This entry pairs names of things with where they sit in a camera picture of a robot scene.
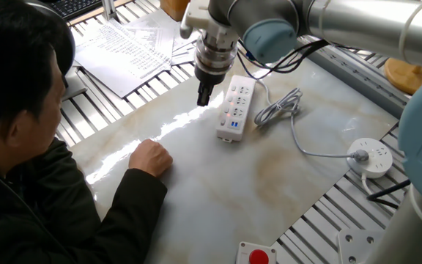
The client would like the white paper sheet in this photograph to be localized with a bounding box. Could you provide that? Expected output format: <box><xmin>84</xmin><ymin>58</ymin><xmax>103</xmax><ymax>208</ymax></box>
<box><xmin>122</xmin><ymin>10</ymin><xmax>177</xmax><ymax>59</ymax></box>
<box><xmin>170</xmin><ymin>31</ymin><xmax>201</xmax><ymax>67</ymax></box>

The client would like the red button control box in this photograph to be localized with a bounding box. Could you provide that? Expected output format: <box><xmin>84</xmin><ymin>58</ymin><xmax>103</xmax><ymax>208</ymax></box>
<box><xmin>235</xmin><ymin>241</ymin><xmax>277</xmax><ymax>264</ymax></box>

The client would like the person's right hand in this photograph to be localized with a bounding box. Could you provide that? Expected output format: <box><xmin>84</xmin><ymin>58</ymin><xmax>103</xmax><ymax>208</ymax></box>
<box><xmin>128</xmin><ymin>138</ymin><xmax>174</xmax><ymax>179</ymax></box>

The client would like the round white socket hub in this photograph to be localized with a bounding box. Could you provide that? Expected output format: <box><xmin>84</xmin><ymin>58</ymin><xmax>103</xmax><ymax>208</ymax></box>
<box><xmin>346</xmin><ymin>137</ymin><xmax>394</xmax><ymax>180</ymax></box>

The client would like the wooden block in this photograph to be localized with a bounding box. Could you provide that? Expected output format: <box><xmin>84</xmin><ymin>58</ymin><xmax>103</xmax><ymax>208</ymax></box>
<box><xmin>159</xmin><ymin>0</ymin><xmax>190</xmax><ymax>22</ymax></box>

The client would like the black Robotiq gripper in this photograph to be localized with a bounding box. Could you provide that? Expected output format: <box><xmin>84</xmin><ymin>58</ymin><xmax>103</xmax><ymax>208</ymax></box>
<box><xmin>195</xmin><ymin>64</ymin><xmax>227</xmax><ymax>107</ymax></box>

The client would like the round wooden disc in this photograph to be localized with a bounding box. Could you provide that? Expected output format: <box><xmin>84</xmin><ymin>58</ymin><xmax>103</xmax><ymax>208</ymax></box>
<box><xmin>383</xmin><ymin>56</ymin><xmax>422</xmax><ymax>95</ymax></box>

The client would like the printed text paper sheet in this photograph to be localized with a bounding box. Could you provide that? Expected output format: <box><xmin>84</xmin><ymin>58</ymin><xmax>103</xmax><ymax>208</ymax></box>
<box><xmin>74</xmin><ymin>21</ymin><xmax>171</xmax><ymax>98</ymax></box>

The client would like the white wrist mounting bracket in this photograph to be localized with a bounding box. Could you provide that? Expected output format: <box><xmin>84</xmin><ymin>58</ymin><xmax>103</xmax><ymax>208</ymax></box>
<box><xmin>179</xmin><ymin>0</ymin><xmax>240</xmax><ymax>45</ymax></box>

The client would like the white socket hub cable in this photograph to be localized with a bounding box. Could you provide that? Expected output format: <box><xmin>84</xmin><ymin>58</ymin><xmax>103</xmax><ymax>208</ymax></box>
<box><xmin>360</xmin><ymin>172</ymin><xmax>376</xmax><ymax>196</ymax></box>

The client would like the black jacket torso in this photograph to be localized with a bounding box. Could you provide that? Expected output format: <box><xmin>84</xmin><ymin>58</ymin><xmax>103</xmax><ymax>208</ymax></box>
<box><xmin>0</xmin><ymin>137</ymin><xmax>131</xmax><ymax>264</ymax></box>

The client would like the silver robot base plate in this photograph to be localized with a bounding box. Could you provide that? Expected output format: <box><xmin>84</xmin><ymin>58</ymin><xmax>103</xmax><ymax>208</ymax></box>
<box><xmin>337</xmin><ymin>229</ymin><xmax>384</xmax><ymax>264</ymax></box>

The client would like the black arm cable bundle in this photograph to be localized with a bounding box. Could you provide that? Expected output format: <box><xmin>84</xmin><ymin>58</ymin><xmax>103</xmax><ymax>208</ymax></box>
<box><xmin>236</xmin><ymin>38</ymin><xmax>331</xmax><ymax>80</ymax></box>

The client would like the grey power strip cable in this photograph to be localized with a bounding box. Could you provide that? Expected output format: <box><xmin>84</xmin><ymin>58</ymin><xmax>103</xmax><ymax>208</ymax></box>
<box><xmin>253</xmin><ymin>78</ymin><xmax>370</xmax><ymax>163</ymax></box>

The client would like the black computer keyboard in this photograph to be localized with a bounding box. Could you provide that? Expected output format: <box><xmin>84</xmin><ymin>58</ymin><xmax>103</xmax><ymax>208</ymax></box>
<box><xmin>49</xmin><ymin>0</ymin><xmax>104</xmax><ymax>21</ymax></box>

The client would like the white four-button power strip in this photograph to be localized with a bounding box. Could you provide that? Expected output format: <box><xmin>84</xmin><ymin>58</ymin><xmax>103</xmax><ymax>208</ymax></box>
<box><xmin>215</xmin><ymin>75</ymin><xmax>256</xmax><ymax>143</ymax></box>

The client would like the black-haired person's head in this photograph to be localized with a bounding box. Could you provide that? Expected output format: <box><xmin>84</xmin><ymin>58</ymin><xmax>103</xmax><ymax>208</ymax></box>
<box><xmin>0</xmin><ymin>0</ymin><xmax>67</xmax><ymax>146</ymax></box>

